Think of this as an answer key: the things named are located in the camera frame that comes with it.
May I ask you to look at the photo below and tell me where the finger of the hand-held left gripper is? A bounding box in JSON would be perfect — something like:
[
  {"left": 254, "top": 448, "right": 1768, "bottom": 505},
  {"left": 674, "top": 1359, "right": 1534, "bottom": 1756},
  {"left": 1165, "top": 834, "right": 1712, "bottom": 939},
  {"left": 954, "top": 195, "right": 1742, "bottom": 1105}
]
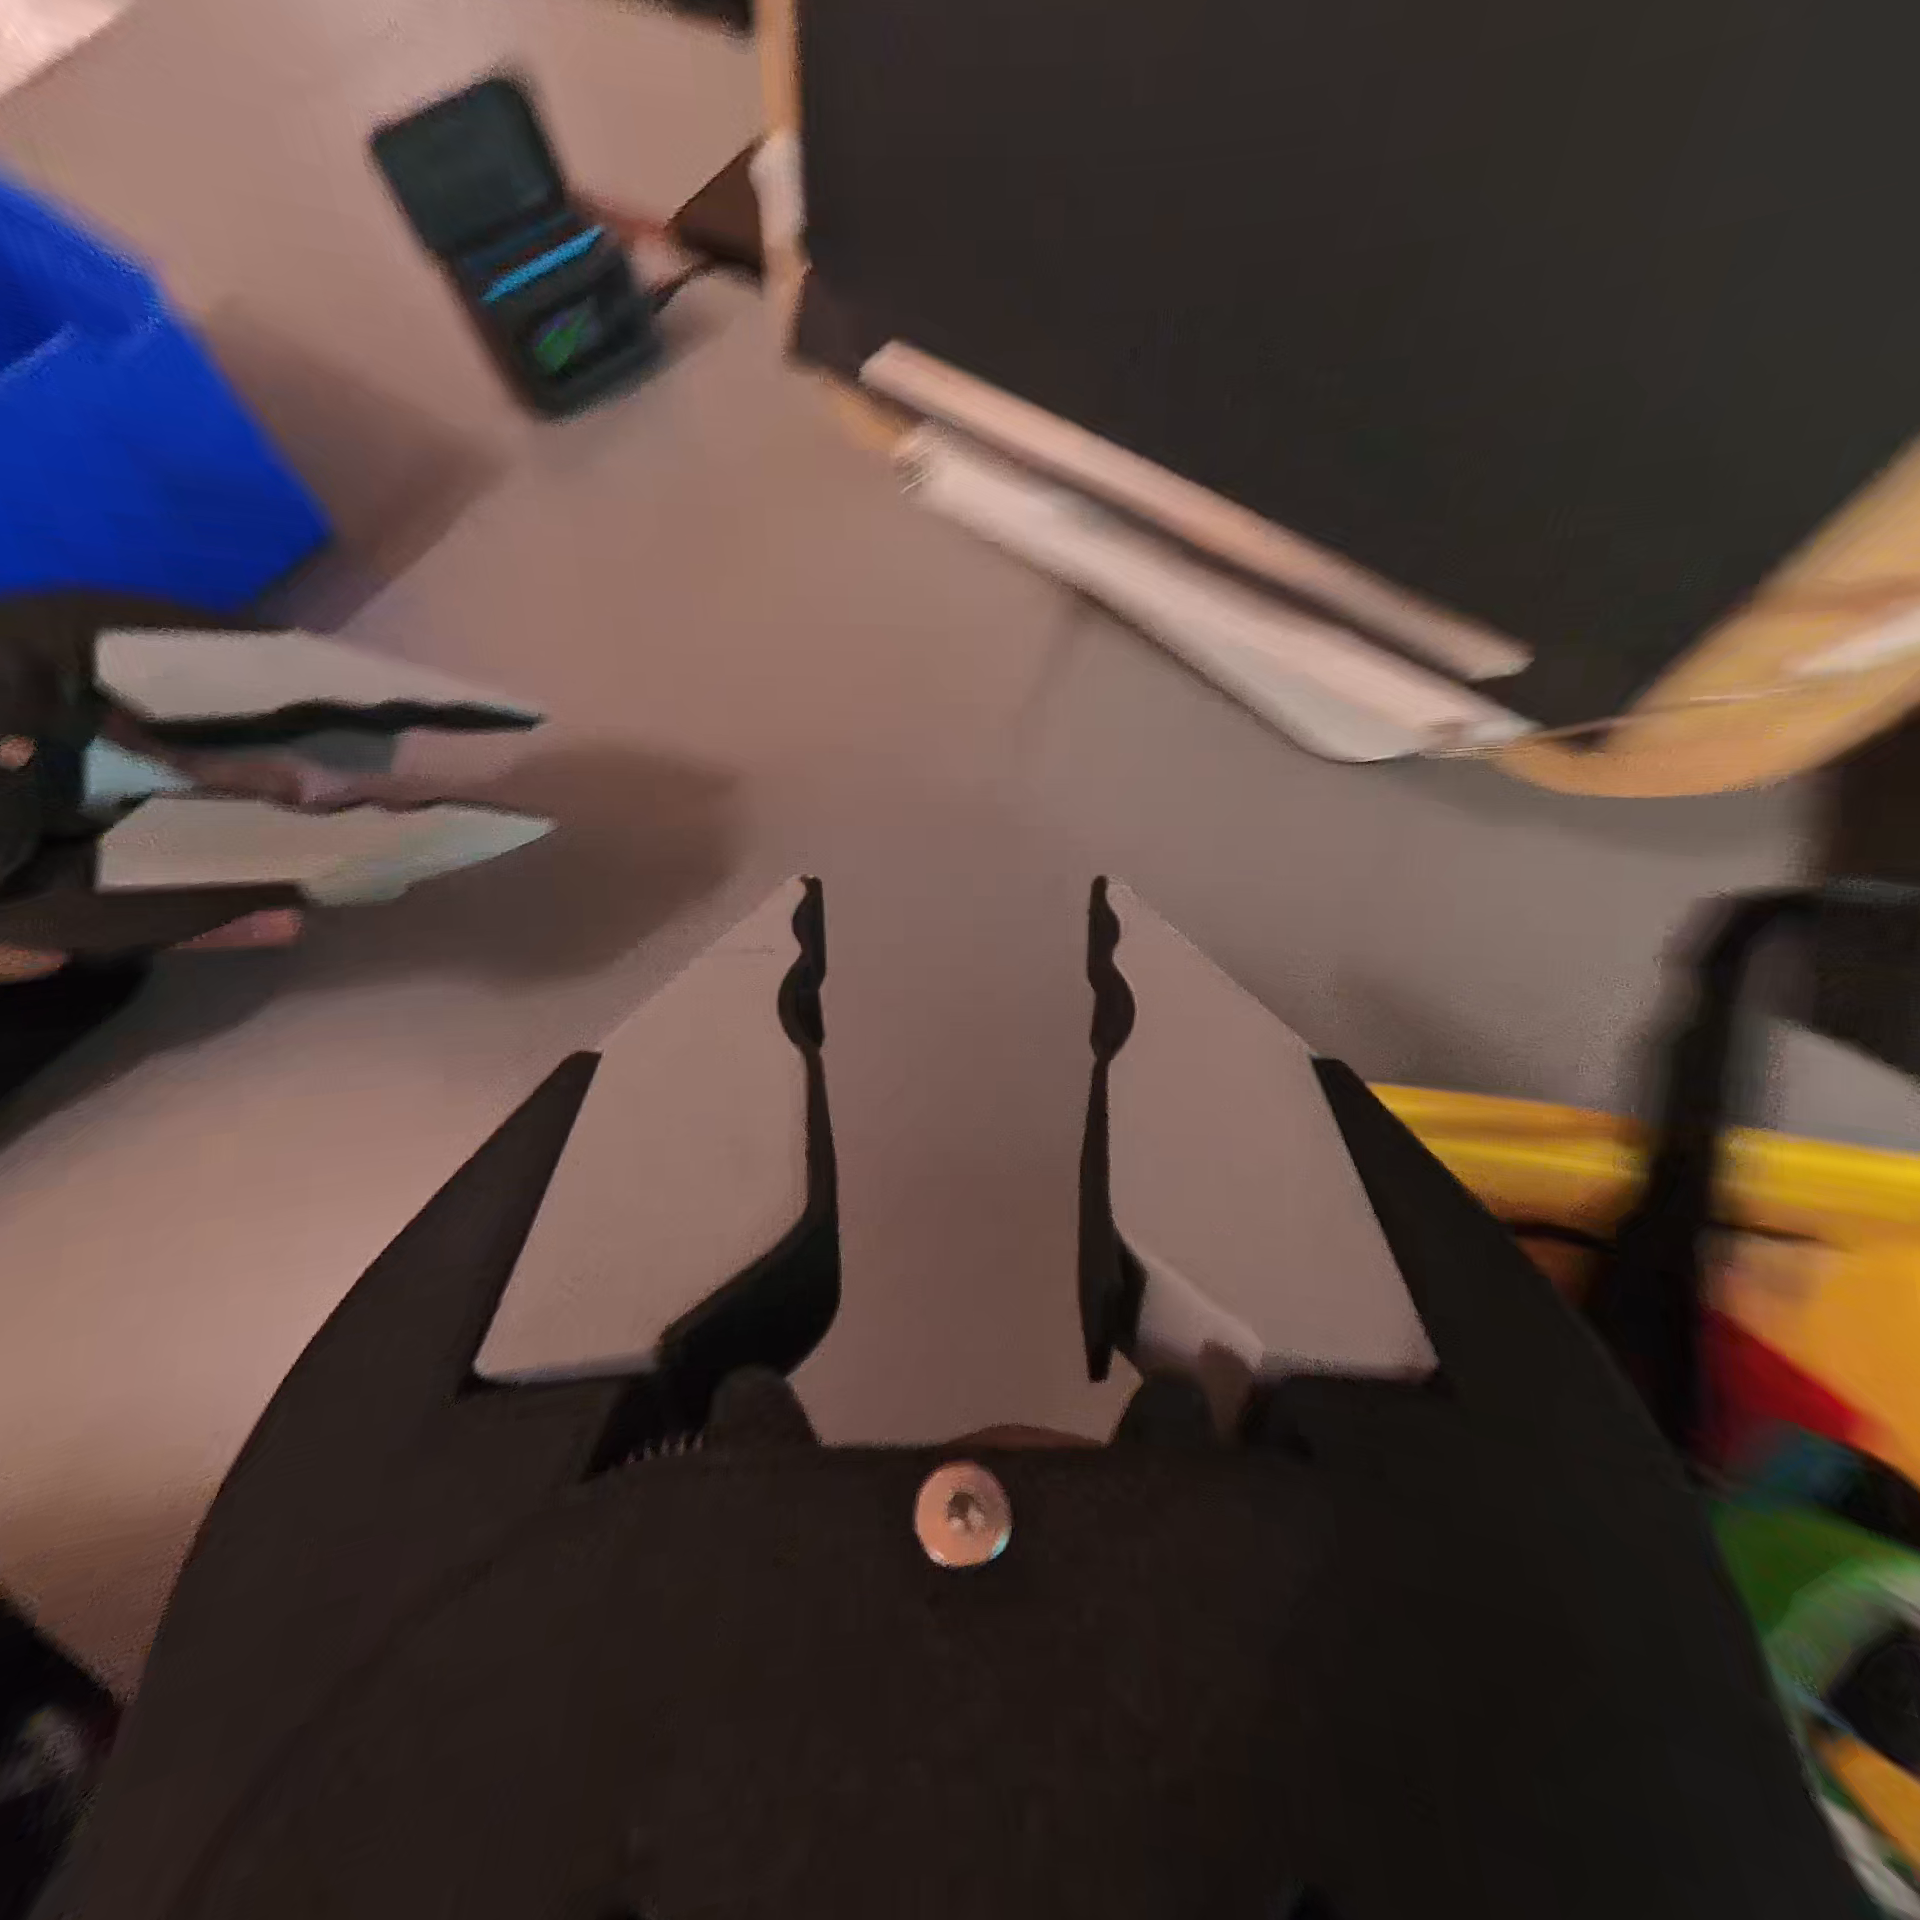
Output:
[
  {"left": 94, "top": 627, "right": 544, "bottom": 750},
  {"left": 94, "top": 793, "right": 561, "bottom": 909}
]

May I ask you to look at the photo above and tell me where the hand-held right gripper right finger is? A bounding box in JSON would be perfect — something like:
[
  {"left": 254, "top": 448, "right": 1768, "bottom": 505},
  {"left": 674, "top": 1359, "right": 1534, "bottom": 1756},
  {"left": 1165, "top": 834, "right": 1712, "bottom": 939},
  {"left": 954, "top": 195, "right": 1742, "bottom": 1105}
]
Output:
[{"left": 1080, "top": 874, "right": 1443, "bottom": 1394}]

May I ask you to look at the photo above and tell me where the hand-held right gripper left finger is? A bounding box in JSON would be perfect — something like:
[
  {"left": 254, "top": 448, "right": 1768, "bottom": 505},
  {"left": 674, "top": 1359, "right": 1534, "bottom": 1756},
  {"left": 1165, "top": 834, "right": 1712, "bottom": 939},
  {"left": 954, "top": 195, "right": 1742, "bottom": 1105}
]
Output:
[{"left": 472, "top": 874, "right": 843, "bottom": 1387}]

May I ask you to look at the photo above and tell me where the black monitor with wooden edge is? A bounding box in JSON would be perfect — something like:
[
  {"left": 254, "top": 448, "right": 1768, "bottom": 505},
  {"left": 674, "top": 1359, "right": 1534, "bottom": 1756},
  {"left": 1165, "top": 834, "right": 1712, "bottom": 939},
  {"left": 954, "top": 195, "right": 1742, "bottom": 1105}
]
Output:
[{"left": 750, "top": 0, "right": 1920, "bottom": 800}]

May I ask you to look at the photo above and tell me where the dark brown flat panel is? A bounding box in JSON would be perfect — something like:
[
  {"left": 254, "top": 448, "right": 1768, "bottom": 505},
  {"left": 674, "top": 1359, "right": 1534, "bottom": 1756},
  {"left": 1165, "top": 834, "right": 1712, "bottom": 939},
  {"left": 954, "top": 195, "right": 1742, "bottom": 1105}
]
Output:
[{"left": 668, "top": 143, "right": 769, "bottom": 280}]

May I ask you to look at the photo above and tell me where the yellow plastic bin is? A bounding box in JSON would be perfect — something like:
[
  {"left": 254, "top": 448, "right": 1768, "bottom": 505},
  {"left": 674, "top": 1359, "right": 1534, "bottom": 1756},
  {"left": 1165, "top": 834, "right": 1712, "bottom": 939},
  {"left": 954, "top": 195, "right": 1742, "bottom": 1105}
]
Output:
[{"left": 1374, "top": 1079, "right": 1920, "bottom": 1920}]

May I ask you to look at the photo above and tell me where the person's black clothing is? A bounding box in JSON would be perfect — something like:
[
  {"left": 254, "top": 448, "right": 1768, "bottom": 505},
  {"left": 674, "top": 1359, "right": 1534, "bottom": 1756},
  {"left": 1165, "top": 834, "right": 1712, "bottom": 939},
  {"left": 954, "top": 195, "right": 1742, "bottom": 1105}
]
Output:
[{"left": 0, "top": 1590, "right": 125, "bottom": 1920}]

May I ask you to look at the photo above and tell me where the red plastic piece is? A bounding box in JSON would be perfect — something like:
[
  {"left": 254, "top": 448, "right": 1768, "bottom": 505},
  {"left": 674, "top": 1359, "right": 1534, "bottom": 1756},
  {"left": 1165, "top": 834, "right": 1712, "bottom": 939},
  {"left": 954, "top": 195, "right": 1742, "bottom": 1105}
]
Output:
[{"left": 1702, "top": 1305, "right": 1876, "bottom": 1485}]

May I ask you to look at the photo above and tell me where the black charging case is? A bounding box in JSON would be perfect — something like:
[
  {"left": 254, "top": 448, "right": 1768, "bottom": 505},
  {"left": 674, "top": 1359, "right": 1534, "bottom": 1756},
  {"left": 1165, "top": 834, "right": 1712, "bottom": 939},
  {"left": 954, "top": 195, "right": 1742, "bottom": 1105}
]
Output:
[{"left": 367, "top": 73, "right": 666, "bottom": 420}]

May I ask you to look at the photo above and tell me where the blue plastic bin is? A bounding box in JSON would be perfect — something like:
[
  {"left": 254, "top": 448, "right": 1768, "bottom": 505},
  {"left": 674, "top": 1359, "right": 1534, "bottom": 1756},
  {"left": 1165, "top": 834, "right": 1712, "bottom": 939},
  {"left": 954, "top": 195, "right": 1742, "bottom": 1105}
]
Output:
[{"left": 0, "top": 163, "right": 333, "bottom": 621}]

